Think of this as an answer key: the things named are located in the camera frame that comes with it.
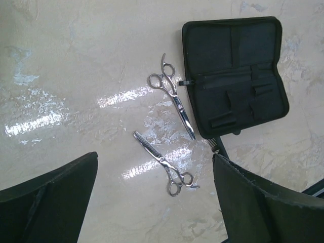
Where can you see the silver straight hair scissors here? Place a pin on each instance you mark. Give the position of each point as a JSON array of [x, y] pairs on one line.
[[164, 82]]

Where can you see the black tail comb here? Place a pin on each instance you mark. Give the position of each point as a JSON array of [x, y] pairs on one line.
[[217, 147]]

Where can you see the black zip tool case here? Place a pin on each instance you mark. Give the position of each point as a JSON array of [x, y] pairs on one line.
[[231, 73]]

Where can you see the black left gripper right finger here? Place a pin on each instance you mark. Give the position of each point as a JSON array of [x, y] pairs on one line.
[[255, 209]]

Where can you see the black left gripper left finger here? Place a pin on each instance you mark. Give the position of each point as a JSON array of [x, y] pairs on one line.
[[50, 207]]

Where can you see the silver thinning scissors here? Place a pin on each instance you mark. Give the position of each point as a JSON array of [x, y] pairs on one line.
[[177, 180]]

